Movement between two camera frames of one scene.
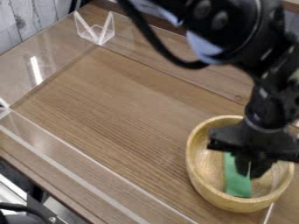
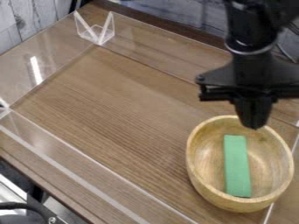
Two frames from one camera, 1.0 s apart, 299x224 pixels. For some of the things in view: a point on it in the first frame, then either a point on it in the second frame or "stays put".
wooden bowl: [206, 169] stays put
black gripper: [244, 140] -> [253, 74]
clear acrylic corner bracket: [98, 34] stays put
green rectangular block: [238, 184] stays put
